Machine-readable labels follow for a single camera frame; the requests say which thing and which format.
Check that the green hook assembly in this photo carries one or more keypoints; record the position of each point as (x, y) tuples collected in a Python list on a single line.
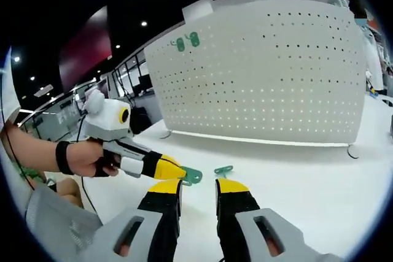
[(194, 39), (223, 170), (180, 45), (194, 176)]

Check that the white perforated mounting plate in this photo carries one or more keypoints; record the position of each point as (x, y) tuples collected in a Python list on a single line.
[(261, 75)]

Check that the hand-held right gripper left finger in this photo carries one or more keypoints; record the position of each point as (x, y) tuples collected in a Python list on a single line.
[(159, 213)]

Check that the black wristwatch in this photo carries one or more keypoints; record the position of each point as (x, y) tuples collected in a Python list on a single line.
[(63, 157)]

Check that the person's bare knee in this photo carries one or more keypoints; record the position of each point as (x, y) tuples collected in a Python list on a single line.
[(70, 191)]

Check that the person's grey shorts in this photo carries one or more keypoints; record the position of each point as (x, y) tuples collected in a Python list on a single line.
[(58, 228)]

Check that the person's left hand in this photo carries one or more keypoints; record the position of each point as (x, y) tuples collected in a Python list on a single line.
[(87, 159)]

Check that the person's white shirt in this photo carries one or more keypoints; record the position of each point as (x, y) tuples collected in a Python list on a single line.
[(7, 90)]

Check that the dark red wall panel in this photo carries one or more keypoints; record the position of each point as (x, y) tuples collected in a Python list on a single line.
[(89, 50)]

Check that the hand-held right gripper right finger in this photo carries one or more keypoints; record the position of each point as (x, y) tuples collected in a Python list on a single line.
[(239, 213)]

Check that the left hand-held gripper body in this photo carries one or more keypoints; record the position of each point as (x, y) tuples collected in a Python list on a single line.
[(106, 121)]

